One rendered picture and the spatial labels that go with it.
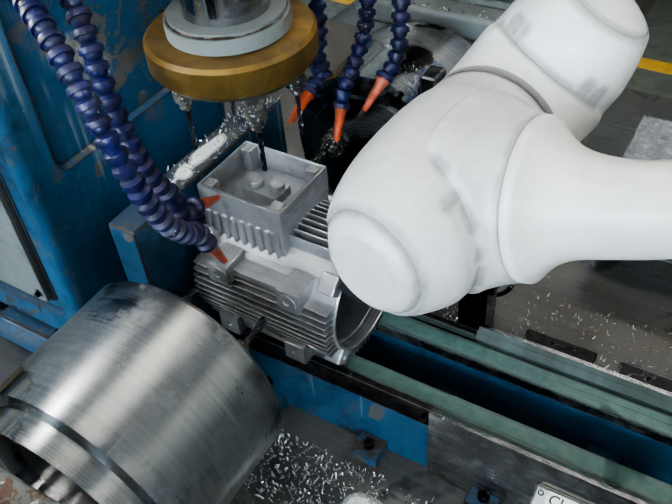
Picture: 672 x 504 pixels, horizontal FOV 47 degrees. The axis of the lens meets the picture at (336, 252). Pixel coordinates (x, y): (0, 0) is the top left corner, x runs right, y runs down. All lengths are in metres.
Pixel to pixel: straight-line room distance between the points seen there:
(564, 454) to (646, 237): 0.54
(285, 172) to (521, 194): 0.57
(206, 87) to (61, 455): 0.36
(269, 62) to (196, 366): 0.30
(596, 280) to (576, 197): 0.87
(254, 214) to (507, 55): 0.44
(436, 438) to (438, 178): 0.58
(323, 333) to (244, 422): 0.18
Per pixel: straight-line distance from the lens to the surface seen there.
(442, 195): 0.43
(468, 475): 1.01
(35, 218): 0.97
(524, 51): 0.56
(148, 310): 0.77
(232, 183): 0.98
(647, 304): 1.29
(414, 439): 1.02
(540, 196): 0.44
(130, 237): 0.90
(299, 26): 0.82
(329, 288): 0.87
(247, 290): 0.94
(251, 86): 0.77
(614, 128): 1.64
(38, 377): 0.76
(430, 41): 1.14
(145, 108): 1.04
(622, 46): 0.56
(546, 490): 0.73
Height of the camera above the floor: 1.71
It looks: 43 degrees down
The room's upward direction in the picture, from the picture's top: 5 degrees counter-clockwise
